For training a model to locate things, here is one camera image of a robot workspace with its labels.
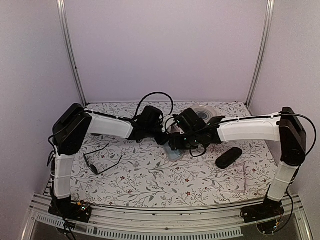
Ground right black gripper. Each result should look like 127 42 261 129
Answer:
169 131 201 151

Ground light blue cleaning cloth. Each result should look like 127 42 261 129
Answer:
166 148 184 161

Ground pink glasses case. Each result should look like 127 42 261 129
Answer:
163 145 186 162

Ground black round sunglasses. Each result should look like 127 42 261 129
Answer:
82 143 123 176

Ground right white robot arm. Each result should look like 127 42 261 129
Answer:
168 107 307 218

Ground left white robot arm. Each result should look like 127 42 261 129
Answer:
48 103 169 217

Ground clear striped glass plate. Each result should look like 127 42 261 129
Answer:
190 105 223 120

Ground black glasses case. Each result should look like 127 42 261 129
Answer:
215 147 243 169

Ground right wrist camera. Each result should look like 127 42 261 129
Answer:
161 115 180 134

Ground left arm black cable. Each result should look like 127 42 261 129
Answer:
136 91 175 118

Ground clear pink frame glasses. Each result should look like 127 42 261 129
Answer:
230 163 247 193

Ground front aluminium rail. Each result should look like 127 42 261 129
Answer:
26 201 315 240

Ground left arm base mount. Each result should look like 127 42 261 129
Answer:
48 197 92 223

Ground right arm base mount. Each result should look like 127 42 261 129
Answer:
240 200 285 235

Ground right aluminium frame post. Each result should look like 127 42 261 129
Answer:
245 0 275 109

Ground aluminium frame post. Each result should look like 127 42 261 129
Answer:
56 0 87 106
245 0 275 109

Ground left aluminium frame post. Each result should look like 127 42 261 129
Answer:
56 0 87 106

